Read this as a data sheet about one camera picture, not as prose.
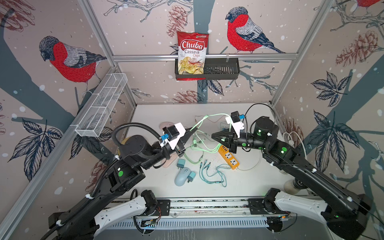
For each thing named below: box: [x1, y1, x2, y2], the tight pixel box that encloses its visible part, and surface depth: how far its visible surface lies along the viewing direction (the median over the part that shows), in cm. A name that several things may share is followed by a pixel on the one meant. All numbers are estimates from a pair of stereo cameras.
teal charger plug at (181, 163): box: [176, 158, 186, 170], surface depth 90 cm
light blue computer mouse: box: [174, 167, 191, 187], surface depth 84 cm
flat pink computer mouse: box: [162, 154, 178, 168], surface depth 90 cm
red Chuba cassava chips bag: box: [176, 31, 209, 81], surface depth 87 cm
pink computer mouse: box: [159, 121, 175, 130], surface depth 108 cm
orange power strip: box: [218, 144, 240, 170], surface depth 90 cm
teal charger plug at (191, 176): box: [187, 171, 196, 183], surface depth 83 cm
